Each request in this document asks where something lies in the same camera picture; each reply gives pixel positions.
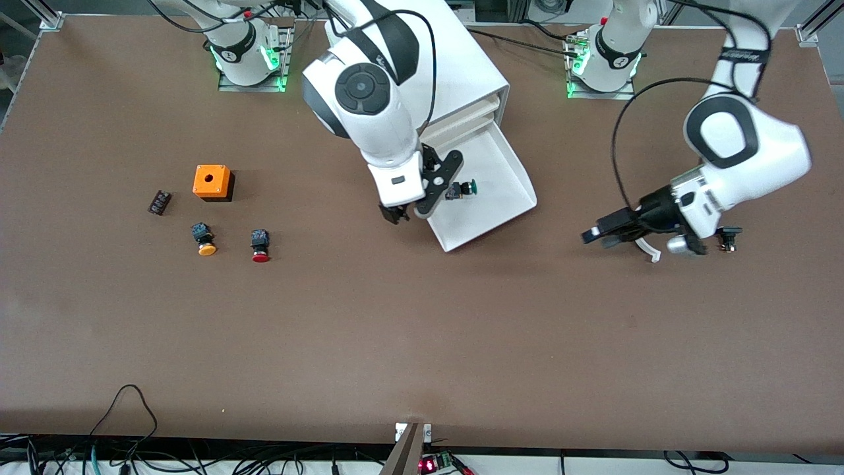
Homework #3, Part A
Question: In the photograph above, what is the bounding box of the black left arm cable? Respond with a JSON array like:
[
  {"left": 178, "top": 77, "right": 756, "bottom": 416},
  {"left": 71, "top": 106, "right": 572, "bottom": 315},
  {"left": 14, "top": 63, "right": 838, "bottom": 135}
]
[{"left": 612, "top": 78, "right": 726, "bottom": 212}]

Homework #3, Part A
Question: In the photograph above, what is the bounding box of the circuit board with red light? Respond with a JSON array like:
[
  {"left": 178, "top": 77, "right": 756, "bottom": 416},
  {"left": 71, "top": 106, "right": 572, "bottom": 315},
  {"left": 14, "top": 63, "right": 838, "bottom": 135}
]
[{"left": 419, "top": 452, "right": 472, "bottom": 475}]

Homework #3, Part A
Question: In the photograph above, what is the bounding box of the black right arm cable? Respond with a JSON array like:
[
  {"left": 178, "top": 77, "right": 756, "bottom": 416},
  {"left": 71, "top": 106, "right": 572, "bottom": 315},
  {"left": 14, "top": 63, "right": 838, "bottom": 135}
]
[{"left": 326, "top": 0, "right": 437, "bottom": 133}]

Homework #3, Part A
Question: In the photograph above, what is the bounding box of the yellow mushroom push button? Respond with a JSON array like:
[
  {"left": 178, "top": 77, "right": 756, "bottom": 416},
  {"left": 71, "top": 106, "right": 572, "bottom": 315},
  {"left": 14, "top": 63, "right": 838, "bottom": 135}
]
[{"left": 191, "top": 223, "right": 217, "bottom": 257}]

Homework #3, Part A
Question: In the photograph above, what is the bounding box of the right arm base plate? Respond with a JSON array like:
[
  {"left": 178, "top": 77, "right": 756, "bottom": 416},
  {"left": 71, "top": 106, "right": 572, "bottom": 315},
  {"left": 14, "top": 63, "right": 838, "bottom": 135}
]
[{"left": 218, "top": 26, "right": 294, "bottom": 93}]

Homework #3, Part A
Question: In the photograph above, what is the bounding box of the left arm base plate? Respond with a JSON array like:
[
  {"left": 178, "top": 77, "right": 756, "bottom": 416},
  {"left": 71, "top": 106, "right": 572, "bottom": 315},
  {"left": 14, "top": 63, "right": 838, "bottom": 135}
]
[{"left": 565, "top": 33, "right": 637, "bottom": 101}]

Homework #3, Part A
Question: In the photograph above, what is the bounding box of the aluminium frame profile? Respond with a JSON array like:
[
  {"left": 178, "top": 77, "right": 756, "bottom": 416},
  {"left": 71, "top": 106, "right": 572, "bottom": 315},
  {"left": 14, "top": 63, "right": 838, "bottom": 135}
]
[
  {"left": 795, "top": 0, "right": 844, "bottom": 44},
  {"left": 23, "top": 0, "right": 63, "bottom": 30}
]

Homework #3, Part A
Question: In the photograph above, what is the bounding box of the black looped cable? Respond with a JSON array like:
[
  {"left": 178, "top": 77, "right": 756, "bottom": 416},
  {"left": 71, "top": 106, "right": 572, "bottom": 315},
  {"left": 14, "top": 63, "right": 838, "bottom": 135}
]
[{"left": 89, "top": 385, "right": 159, "bottom": 449}]

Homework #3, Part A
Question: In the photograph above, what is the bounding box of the orange button enclosure box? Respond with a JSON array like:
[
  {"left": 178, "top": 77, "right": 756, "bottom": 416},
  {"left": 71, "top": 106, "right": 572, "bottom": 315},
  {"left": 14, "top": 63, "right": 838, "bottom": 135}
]
[{"left": 193, "top": 165, "right": 235, "bottom": 203}]

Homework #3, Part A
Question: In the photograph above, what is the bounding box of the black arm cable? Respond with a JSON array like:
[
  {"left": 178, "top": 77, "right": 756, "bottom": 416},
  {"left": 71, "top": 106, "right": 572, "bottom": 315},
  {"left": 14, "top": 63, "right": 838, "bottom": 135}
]
[
  {"left": 612, "top": 78, "right": 726, "bottom": 212},
  {"left": 326, "top": 0, "right": 437, "bottom": 133}
]

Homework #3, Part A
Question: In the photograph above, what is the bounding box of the metal camera pole bracket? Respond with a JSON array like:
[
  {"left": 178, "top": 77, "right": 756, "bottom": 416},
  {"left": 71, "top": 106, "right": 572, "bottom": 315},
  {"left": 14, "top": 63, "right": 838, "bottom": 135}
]
[{"left": 379, "top": 422, "right": 433, "bottom": 475}]

